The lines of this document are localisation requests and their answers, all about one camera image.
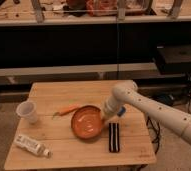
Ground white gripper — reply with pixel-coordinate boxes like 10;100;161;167
102;97;122;121

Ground orange ceramic bowl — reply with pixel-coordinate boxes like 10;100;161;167
71;105;103;139

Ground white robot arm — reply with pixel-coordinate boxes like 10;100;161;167
102;80;191;145

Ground black white striped block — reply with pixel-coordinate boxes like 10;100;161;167
109;123;120;153

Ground orange carrot toy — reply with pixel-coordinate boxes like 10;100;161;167
52;105;80;118

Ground wooden table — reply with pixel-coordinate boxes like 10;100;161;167
4;80;156;171

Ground black box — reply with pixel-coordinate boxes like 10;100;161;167
154;45;191;74

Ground translucent plastic cup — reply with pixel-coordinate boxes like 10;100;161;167
16;101;38;124

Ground white plastic bottle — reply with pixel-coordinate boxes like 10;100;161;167
14;134;51;158

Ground long wooden shelf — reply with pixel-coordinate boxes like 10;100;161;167
0;0;191;26

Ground black floor cables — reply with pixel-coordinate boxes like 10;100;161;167
145;114;162;155

